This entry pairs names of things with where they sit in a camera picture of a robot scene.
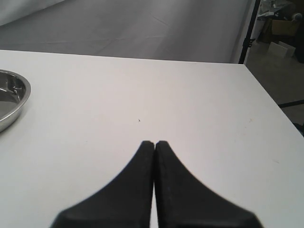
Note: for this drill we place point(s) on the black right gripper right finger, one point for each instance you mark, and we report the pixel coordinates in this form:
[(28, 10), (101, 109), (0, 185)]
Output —
[(184, 202)]

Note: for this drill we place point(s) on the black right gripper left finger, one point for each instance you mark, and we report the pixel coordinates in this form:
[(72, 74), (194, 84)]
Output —
[(125, 202)]

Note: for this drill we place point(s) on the round stainless steel pan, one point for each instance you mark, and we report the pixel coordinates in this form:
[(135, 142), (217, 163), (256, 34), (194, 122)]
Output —
[(14, 93)]

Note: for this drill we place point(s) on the black stand pole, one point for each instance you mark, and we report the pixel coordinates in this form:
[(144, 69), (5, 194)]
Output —
[(248, 40)]

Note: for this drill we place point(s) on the grey backdrop cloth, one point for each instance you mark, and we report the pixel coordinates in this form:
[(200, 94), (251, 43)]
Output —
[(183, 30)]

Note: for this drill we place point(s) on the white flat panel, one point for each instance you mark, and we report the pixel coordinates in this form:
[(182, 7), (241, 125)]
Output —
[(281, 49)]

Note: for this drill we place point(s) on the brown cardboard box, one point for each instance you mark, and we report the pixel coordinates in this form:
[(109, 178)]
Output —
[(284, 27)]

